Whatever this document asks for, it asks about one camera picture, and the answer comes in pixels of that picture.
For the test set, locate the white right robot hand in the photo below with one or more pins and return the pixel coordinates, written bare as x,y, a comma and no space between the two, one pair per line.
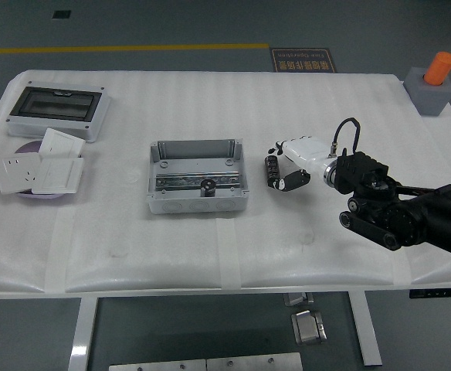
304,152

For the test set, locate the dark cylindrical battery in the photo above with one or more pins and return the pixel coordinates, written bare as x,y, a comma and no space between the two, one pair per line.
272,170
208,187

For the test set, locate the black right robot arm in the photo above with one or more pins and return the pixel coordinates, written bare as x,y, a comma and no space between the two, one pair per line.
403,216

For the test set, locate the open grey junction box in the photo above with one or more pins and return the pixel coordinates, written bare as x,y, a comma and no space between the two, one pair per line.
196,203

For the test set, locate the grey distribution box clear cover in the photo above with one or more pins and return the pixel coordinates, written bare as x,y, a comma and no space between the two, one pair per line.
55,110

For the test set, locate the white foam table mat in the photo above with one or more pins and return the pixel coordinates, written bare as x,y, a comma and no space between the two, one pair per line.
225,108

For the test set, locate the dark floor sign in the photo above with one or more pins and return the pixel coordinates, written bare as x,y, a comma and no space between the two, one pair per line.
302,60

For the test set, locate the grey foam block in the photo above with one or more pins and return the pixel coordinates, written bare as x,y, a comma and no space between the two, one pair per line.
430,98

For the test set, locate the orange cylinder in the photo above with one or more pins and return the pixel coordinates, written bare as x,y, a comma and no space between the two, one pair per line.
438,69

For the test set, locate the white table leg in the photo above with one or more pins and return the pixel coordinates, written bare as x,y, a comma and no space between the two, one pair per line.
366,328
82,332

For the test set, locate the black table control panel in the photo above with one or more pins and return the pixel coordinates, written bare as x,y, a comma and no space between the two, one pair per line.
439,293

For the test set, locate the grey metal plate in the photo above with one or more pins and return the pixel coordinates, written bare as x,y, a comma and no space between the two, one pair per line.
254,362
156,366

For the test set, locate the purple round plate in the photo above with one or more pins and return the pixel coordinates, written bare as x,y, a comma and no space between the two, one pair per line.
28,148

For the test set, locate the black floor vent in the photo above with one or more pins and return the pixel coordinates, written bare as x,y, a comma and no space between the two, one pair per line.
61,14

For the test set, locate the metal DIN rail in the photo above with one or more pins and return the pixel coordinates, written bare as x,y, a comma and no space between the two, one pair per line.
179,181

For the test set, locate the small metal bracket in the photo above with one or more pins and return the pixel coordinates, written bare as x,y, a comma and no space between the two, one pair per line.
297,299

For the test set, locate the large metal bracket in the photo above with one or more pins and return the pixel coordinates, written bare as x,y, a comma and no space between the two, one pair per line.
308,328

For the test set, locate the white wall switch panel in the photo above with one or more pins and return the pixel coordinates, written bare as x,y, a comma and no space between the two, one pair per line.
59,175
61,143

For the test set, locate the white wall socket panel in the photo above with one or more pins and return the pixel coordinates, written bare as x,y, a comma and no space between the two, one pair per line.
15,174

